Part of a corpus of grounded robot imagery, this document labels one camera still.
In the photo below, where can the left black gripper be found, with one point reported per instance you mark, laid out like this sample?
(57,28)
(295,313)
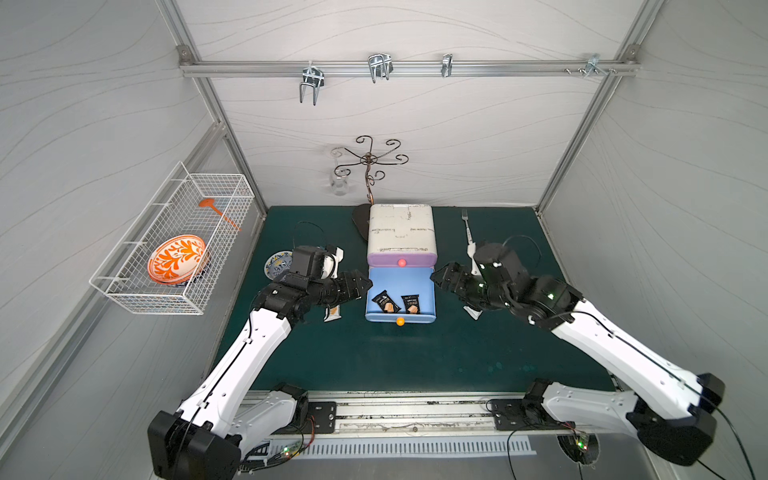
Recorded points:
(346,287)

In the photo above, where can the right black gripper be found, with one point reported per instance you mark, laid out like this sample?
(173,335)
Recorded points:
(455,285)

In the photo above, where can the purple top drawer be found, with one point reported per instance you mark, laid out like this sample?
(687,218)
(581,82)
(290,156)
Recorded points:
(402,259)

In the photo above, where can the blue drawer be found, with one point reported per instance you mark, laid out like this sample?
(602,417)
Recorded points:
(398,282)

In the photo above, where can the white cookie packet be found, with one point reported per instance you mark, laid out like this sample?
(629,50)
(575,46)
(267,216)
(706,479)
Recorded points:
(474,314)
(332,314)

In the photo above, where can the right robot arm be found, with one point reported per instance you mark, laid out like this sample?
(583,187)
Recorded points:
(667,408)

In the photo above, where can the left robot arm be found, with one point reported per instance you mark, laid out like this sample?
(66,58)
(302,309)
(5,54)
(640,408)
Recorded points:
(205,438)

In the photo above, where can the white drawer cabinet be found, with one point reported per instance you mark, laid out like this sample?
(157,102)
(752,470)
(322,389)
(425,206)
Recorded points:
(406,228)

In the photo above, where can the black drycake packet left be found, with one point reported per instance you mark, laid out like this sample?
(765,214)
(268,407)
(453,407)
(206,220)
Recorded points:
(386,303)

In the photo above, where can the black drycake packet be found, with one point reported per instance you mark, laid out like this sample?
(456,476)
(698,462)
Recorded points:
(386,303)
(411,304)

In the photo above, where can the black drycake packet right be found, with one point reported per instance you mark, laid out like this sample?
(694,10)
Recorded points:
(411,304)

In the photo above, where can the silver fork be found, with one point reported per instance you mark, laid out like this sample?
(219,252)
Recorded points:
(465,219)

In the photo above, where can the blue patterned small bowl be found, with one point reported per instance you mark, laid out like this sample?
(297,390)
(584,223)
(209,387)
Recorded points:
(277,264)

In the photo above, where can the metal mug tree stand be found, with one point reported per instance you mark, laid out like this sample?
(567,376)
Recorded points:
(373,164)

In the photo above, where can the orange spatula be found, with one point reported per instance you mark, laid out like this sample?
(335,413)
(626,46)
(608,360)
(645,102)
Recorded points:
(210,203)

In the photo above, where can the orange patterned plate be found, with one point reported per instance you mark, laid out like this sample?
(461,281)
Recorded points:
(178,260)

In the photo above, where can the double metal hook left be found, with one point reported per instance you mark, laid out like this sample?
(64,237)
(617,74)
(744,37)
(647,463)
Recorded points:
(312,80)

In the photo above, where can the double metal hook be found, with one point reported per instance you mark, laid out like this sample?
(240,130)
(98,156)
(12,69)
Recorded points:
(380,66)
(312,80)

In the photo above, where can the single metal hook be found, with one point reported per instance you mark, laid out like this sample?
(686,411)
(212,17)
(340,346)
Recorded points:
(446,65)

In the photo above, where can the double metal hook middle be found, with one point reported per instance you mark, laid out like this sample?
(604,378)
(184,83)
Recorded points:
(380,66)

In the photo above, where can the metal hook right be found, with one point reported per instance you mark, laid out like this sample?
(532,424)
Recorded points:
(592,67)

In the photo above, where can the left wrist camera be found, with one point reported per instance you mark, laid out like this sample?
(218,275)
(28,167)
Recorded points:
(316,263)

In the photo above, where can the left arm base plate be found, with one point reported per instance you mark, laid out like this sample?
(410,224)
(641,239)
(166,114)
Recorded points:
(318,417)

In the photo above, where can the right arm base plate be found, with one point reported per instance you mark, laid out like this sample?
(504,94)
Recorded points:
(510,414)

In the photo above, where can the white wire basket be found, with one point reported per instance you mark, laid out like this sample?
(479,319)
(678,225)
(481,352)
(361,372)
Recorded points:
(123,277)

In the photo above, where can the aluminium wall rail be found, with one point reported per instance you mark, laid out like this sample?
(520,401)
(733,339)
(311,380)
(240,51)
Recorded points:
(402,68)

